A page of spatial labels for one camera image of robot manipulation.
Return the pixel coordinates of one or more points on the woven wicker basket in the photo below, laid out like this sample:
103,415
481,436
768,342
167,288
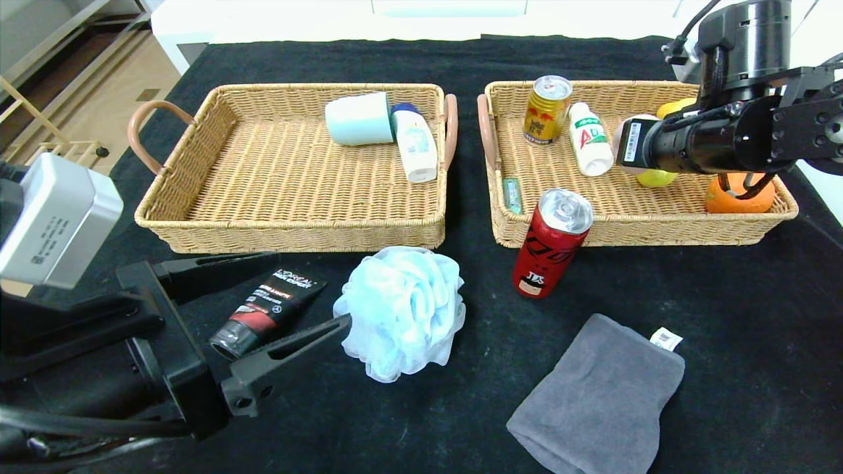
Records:
658,224
283,171

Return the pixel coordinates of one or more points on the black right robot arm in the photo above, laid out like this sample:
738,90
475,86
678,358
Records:
744,39

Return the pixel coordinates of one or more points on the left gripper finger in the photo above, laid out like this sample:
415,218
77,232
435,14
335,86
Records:
267,372
220,270

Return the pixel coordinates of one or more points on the blue mesh bath sponge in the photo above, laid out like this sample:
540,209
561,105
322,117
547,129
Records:
402,313

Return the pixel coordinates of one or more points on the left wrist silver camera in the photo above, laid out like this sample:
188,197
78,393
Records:
59,220

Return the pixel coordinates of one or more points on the beige wooden rack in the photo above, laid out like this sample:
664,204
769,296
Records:
79,146

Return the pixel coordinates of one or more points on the small green tube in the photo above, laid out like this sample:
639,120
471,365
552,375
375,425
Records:
512,196

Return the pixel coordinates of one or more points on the white lotion bottle blue cap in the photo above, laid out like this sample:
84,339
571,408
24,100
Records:
416,146

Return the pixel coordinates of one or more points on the yellow pear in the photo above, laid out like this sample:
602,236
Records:
675,107

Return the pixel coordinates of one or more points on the pink egg-shaped food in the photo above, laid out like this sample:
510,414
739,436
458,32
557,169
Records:
617,148

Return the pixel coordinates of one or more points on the white AD milk bottle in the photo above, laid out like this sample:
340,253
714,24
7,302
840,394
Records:
589,143

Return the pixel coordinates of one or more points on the black face wash tube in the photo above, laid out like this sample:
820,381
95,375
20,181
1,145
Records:
273,309

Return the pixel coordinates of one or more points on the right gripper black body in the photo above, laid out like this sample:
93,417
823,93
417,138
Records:
631,143

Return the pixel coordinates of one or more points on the orange fruit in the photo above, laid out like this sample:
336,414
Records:
724,203

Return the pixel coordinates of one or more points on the grey shelf unit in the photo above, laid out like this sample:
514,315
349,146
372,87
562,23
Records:
39,39

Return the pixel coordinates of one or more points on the pale blue cup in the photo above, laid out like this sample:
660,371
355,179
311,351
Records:
359,120

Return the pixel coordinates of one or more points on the gold energy drink can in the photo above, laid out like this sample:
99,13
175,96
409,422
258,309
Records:
545,113

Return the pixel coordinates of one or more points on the black table cloth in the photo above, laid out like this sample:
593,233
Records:
461,428

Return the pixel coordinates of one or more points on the brass floor socket plate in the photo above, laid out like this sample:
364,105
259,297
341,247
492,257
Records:
147,95

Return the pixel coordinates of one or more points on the grey towel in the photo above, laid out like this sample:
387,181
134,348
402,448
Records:
593,401

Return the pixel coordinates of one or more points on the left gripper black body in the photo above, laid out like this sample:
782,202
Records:
172,342

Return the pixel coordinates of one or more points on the red cola can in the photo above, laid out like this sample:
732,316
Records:
550,249

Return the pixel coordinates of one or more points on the yellow lemon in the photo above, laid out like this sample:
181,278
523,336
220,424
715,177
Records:
655,178

